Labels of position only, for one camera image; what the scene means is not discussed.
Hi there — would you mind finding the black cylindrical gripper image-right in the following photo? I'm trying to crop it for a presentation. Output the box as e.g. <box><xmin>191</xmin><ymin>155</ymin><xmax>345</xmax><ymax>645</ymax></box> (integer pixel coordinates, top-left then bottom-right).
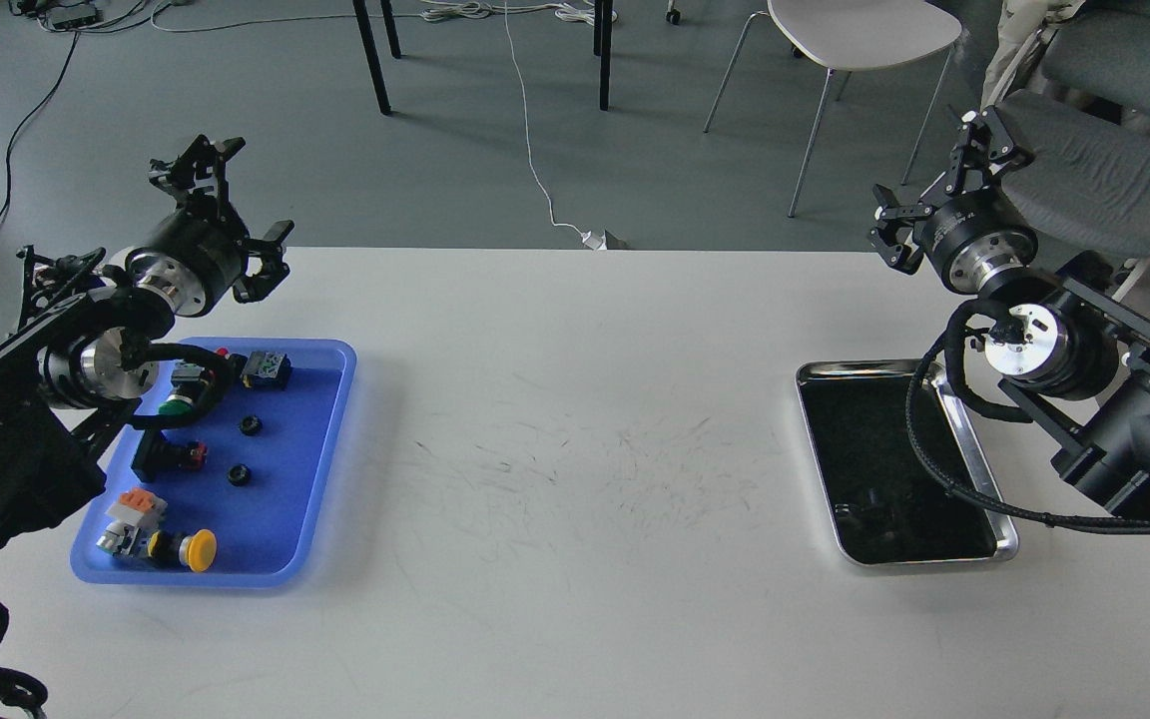
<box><xmin>868</xmin><ymin>106</ymin><xmax>1038</xmax><ymax>295</ymax></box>

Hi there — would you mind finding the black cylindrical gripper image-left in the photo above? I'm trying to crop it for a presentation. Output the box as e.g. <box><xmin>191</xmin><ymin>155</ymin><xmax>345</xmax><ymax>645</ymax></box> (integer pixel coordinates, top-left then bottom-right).
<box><xmin>125</xmin><ymin>135</ymin><xmax>293</xmax><ymax>311</ymax></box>

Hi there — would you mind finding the blue plastic tray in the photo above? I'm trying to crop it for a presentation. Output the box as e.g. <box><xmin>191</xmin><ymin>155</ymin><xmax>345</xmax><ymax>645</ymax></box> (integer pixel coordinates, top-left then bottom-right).
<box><xmin>70</xmin><ymin>336</ymin><xmax>357</xmax><ymax>588</ymax></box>

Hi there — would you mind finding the silver metal tray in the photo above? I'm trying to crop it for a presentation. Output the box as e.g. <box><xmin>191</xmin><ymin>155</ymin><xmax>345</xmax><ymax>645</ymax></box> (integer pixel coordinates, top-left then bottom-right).
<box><xmin>795</xmin><ymin>359</ymin><xmax>1019</xmax><ymax>569</ymax></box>

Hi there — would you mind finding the grey padded chair near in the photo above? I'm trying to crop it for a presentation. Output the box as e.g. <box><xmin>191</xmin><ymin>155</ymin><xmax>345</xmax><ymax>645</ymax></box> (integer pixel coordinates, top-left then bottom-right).
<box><xmin>992</xmin><ymin>91</ymin><xmax>1150</xmax><ymax>258</ymax></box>

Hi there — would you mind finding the grey padded chair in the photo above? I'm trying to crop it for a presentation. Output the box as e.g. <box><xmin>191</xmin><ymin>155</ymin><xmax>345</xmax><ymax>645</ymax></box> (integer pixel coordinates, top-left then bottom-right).
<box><xmin>1041</xmin><ymin>1</ymin><xmax>1150</xmax><ymax>117</ymax></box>
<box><xmin>992</xmin><ymin>91</ymin><xmax>1150</xmax><ymax>258</ymax></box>

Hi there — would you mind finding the grey green contact block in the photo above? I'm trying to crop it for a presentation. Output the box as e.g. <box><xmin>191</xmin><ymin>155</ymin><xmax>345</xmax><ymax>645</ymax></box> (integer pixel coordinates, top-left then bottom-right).
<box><xmin>239</xmin><ymin>351</ymin><xmax>293</xmax><ymax>391</ymax></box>

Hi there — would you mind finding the white chair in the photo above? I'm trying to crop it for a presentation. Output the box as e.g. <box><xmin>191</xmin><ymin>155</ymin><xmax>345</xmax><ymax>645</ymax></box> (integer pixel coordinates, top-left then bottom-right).
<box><xmin>703</xmin><ymin>1</ymin><xmax>963</xmax><ymax>217</ymax></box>

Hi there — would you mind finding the black table leg left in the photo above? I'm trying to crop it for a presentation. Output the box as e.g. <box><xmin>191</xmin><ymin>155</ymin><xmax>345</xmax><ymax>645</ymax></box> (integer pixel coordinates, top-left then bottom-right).
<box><xmin>352</xmin><ymin>0</ymin><xmax>403</xmax><ymax>117</ymax></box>

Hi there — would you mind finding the black table leg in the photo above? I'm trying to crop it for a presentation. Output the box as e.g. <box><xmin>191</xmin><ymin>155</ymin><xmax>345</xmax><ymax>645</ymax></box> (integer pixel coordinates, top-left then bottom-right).
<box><xmin>352</xmin><ymin>0</ymin><xmax>403</xmax><ymax>117</ymax></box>
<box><xmin>593</xmin><ymin>0</ymin><xmax>615</xmax><ymax>110</ymax></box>

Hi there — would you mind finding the black power strip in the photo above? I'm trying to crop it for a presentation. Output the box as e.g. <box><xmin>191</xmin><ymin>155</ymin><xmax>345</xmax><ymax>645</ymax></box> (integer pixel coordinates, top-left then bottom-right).
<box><xmin>38</xmin><ymin>1</ymin><xmax>102</xmax><ymax>32</ymax></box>

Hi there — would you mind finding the grey padded chair far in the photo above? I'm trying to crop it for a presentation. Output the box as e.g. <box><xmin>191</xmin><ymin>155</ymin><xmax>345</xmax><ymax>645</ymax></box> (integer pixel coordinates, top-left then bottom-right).
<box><xmin>1041</xmin><ymin>1</ymin><xmax>1150</xmax><ymax>117</ymax></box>

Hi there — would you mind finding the orange white contact block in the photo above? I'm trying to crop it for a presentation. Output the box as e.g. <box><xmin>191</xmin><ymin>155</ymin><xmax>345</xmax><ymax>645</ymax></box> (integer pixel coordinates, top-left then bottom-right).
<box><xmin>106</xmin><ymin>487</ymin><xmax>169</xmax><ymax>531</ymax></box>

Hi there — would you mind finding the white power adapter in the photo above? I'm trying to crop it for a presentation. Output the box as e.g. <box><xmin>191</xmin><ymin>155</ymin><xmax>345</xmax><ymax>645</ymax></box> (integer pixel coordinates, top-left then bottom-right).
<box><xmin>581</xmin><ymin>231</ymin><xmax>630</xmax><ymax>251</ymax></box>

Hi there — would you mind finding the black table leg right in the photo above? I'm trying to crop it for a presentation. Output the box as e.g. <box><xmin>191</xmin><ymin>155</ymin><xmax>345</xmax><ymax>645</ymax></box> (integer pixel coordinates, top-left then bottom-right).
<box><xmin>593</xmin><ymin>0</ymin><xmax>615</xmax><ymax>110</ymax></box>

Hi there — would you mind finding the green push button switch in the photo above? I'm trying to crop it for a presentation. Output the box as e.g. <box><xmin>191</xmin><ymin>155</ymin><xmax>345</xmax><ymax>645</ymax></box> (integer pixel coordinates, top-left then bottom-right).
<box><xmin>158</xmin><ymin>360</ymin><xmax>214</xmax><ymax>415</ymax></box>

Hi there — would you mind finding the black floor cable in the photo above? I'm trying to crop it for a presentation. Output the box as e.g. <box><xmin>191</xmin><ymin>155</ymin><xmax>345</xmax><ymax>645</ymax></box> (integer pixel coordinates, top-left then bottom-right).
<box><xmin>0</xmin><ymin>0</ymin><xmax>177</xmax><ymax>390</ymax></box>

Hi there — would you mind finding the white floor cable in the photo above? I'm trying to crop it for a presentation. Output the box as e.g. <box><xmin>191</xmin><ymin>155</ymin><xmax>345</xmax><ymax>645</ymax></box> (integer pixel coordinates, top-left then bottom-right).
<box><xmin>151</xmin><ymin>0</ymin><xmax>621</xmax><ymax>240</ymax></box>

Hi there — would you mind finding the yellow push button switch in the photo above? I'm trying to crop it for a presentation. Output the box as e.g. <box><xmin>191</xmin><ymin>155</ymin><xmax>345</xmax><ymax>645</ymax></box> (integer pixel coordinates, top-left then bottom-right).
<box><xmin>95</xmin><ymin>528</ymin><xmax>219</xmax><ymax>573</ymax></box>

